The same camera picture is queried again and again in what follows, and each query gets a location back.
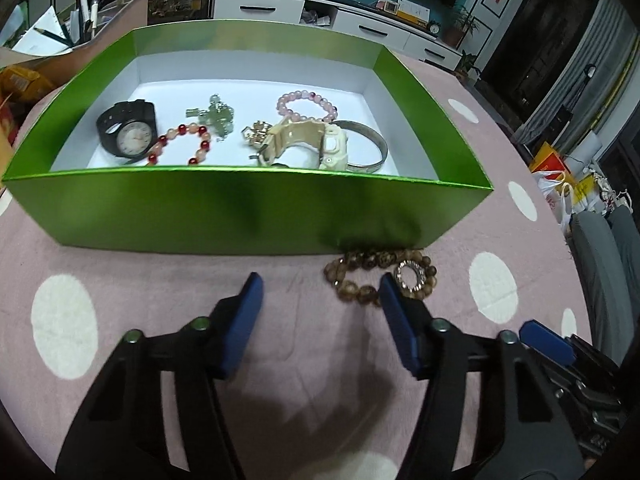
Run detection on potted plant in brown pot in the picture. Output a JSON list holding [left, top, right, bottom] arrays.
[[442, 5, 481, 48]]

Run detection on pink organizer tray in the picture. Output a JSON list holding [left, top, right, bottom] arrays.
[[75, 0, 151, 51]]

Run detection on yellow plastic bag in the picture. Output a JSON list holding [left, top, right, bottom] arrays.
[[572, 172, 608, 206]]

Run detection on cream wristwatch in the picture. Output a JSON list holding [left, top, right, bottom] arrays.
[[248, 118, 349, 170]]

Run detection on silver bangle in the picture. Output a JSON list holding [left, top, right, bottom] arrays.
[[330, 120, 389, 174]]

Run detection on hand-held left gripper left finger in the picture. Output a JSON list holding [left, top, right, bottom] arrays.
[[55, 272, 264, 480]]

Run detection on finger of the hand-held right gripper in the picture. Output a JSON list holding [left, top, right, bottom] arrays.
[[519, 320, 601, 376]]

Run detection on bunch of pens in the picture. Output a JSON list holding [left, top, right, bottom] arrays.
[[32, 0, 108, 46]]

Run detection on person's grey trouser leg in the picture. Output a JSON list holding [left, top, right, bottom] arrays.
[[570, 205, 640, 361]]

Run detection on white papers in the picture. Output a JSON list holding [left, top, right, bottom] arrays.
[[10, 5, 76, 56]]

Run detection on small potted plant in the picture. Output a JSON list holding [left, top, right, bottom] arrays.
[[457, 50, 483, 83]]

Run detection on yellow paper bag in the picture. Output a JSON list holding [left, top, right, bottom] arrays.
[[530, 142, 568, 173]]

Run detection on green cardboard box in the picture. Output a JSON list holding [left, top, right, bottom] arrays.
[[1, 19, 495, 257]]

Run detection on black wristwatch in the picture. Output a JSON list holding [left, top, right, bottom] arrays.
[[96, 99, 158, 166]]

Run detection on brown bead bracelet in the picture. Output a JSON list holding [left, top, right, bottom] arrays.
[[324, 249, 438, 307]]

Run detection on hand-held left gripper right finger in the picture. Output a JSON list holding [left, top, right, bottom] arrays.
[[377, 272, 586, 480]]

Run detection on white and red plastic bag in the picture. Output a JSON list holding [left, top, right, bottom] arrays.
[[537, 170, 576, 226]]

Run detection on yellow and white box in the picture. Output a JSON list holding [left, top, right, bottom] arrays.
[[397, 0, 431, 23]]

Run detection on yellow snack packet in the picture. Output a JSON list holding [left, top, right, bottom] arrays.
[[0, 65, 43, 106]]

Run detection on red and pink bead bracelet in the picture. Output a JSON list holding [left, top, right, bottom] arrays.
[[146, 121, 212, 167]]

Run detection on gold ornament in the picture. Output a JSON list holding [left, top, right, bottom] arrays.
[[241, 121, 273, 151]]

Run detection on pink polka dot blanket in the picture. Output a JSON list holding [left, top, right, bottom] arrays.
[[0, 50, 596, 480]]

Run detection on pale pink bead bracelet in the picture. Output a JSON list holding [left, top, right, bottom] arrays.
[[276, 91, 339, 124]]

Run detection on white television cabinet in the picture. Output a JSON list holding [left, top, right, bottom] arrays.
[[214, 0, 463, 73]]

